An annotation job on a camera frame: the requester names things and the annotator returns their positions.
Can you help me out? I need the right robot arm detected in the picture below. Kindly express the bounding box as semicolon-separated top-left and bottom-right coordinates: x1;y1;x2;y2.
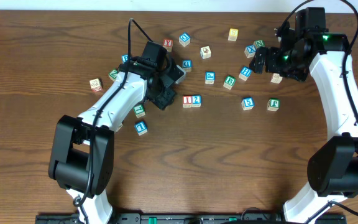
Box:
249;2;358;223

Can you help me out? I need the blue d wooden block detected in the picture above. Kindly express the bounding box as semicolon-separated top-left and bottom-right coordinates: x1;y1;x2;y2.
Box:
178;32;191;47
182;60;192;72

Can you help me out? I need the green J wooden block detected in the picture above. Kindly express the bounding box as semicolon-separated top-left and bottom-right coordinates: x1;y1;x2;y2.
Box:
267;98;280;111

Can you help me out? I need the blue P left wooden block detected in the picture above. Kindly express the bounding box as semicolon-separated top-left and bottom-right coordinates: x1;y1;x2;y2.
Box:
121;54;130;63

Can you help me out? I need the green N wooden block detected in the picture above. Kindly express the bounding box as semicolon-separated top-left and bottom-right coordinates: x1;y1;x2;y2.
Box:
254;40;265;48

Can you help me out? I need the blue p wooden block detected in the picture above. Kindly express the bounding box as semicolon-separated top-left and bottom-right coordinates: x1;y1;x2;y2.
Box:
205;72;216;85
121;54;130;63

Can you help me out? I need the green L wooden block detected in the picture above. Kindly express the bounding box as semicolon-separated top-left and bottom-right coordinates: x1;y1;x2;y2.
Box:
133;105;145;118

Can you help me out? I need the yellow far wooden block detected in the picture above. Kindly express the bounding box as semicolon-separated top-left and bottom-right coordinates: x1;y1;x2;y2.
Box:
228;28;239;42

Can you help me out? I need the blue D far wooden block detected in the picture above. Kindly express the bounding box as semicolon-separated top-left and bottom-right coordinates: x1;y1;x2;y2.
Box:
178;32;191;47

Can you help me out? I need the blue X wooden block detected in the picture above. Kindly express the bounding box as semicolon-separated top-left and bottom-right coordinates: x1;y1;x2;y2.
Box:
244;45;256;58

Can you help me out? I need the blue H wooden block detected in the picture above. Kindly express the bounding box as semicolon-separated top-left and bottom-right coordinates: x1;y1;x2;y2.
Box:
239;67;252;81

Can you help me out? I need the blue T wooden block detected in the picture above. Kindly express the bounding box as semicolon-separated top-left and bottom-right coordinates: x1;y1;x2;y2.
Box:
134;121;148;136

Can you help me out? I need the blue D centre wooden block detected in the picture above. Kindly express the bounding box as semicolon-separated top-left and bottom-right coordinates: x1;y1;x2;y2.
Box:
182;60;192;72

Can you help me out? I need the blue 5 wooden block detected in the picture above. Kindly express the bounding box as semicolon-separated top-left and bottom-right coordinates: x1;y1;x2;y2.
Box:
241;97;254;111

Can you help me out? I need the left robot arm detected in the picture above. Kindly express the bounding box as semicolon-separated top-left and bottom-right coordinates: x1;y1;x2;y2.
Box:
48;41;186;223

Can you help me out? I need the green B wooden block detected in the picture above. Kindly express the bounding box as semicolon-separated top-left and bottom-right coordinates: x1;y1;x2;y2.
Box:
223;75;236;90

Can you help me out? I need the plain picture wooden block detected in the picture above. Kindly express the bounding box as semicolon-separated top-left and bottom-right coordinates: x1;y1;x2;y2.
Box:
200;46;211;60

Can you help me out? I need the blue 2 wooden block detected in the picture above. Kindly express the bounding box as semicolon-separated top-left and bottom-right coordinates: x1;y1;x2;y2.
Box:
191;95;202;108

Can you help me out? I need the plain animal wooden block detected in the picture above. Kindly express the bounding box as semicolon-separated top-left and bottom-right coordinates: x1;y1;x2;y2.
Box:
270;73;283;84

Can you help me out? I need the green Z wooden block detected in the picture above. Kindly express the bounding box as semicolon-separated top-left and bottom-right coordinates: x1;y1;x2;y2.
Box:
109;69;119;81

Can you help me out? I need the red Y wooden block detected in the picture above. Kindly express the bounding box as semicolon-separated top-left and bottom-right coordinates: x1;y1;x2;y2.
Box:
162;39;173;52

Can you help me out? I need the red I wooden block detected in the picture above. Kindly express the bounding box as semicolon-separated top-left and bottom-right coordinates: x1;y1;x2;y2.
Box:
182;95;193;108

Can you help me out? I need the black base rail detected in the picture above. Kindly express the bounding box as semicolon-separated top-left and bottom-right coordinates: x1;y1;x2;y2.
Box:
35;211;347;224

